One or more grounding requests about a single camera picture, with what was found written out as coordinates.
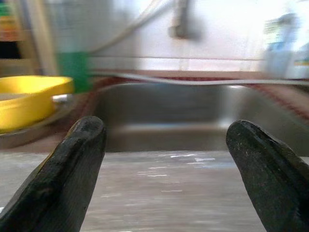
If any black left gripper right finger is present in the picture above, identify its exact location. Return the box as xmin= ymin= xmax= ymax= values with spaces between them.
xmin=225 ymin=119 xmax=309 ymax=232

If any round steel dish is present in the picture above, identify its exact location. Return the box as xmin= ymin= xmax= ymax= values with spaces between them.
xmin=0 ymin=94 xmax=80 ymax=149

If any grey tube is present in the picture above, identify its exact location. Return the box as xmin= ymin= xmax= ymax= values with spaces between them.
xmin=89 ymin=71 xmax=309 ymax=86

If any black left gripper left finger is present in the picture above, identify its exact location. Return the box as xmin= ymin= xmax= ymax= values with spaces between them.
xmin=0 ymin=116 xmax=107 ymax=232

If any white hose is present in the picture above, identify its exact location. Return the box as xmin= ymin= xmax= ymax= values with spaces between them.
xmin=89 ymin=0 xmax=174 ymax=54

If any yellow plastic bowl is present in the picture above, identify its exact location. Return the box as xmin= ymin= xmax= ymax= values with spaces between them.
xmin=0 ymin=75 xmax=74 ymax=133

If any clear bubble wrap sheet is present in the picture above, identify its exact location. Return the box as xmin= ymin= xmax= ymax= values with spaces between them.
xmin=0 ymin=151 xmax=309 ymax=232

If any green dish soap bottle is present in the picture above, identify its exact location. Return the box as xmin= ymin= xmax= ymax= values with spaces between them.
xmin=56 ymin=0 xmax=91 ymax=94

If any white water ionizer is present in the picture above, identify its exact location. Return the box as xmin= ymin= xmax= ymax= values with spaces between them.
xmin=0 ymin=0 xmax=58 ymax=75

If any steel sink basin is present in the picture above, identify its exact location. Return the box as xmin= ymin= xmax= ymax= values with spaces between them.
xmin=93 ymin=82 xmax=309 ymax=153

